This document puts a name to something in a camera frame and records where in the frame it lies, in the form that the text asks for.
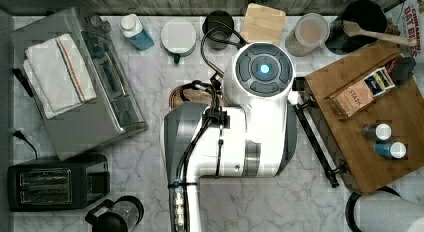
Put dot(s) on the stainless steel toaster oven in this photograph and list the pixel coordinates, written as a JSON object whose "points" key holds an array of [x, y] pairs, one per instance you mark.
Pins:
{"points": [[114, 114]]}

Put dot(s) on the white lidded green jar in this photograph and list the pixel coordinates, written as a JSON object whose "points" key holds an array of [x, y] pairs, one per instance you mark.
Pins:
{"points": [[178, 36]]}

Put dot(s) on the small wooden cutting board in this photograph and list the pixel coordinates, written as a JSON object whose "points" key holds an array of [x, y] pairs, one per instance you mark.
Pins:
{"points": [[263, 24]]}

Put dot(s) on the wooden spoon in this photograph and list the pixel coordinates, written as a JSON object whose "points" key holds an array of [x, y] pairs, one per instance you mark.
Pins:
{"points": [[353, 29]]}

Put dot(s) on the white striped dish towel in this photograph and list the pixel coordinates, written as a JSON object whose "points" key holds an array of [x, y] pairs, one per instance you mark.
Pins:
{"points": [[59, 75]]}

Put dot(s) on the black small object on cabinet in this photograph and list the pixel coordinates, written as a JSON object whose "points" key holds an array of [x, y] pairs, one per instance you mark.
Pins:
{"points": [[402, 70]]}

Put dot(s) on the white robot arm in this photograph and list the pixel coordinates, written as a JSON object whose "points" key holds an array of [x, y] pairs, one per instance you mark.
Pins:
{"points": [[247, 130]]}

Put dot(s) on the blue shaker white cap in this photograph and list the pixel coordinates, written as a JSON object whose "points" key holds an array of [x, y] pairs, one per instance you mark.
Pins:
{"points": [[395, 150]]}

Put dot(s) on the round wooden trivet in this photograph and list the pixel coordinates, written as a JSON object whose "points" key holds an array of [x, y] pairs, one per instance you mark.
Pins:
{"points": [[188, 93]]}

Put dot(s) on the black drawer handle bar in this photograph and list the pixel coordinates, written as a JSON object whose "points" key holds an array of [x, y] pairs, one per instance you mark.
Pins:
{"points": [[330, 173]]}

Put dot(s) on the black two-slot toaster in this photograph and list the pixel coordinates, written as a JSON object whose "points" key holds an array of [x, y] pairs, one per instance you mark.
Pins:
{"points": [[48, 184]]}

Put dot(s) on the black utensil pot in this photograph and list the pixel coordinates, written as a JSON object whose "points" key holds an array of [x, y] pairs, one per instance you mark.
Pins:
{"points": [[367, 14]]}

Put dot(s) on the Stash tea box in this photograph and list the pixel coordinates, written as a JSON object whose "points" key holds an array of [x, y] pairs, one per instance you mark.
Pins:
{"points": [[357, 95]]}

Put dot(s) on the dark shaker white cap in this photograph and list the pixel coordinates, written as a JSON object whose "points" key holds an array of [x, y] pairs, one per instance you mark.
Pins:
{"points": [[380, 131]]}

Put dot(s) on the cereal box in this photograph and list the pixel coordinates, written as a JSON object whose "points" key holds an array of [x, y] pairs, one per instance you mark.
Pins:
{"points": [[408, 19]]}

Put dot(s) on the blue bottle white cap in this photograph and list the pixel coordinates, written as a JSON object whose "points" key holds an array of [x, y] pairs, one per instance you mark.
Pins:
{"points": [[132, 28]]}

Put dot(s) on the black cup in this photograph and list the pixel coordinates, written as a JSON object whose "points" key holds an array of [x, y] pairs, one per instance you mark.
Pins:
{"points": [[218, 24]]}

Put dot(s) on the clear plastic lidded container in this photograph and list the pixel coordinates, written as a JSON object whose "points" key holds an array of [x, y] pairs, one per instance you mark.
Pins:
{"points": [[310, 32]]}

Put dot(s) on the paper towel roll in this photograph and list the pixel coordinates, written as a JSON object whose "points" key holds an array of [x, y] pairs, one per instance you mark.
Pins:
{"points": [[383, 211]]}

